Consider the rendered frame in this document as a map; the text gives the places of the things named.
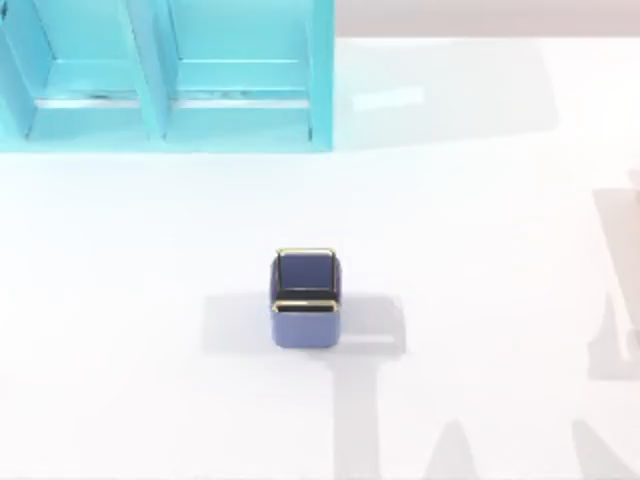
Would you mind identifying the blue square cup gold rim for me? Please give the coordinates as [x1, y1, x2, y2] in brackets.
[270, 246, 344, 351]

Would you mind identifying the light blue rack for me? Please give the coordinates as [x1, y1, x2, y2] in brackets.
[0, 0, 337, 154]

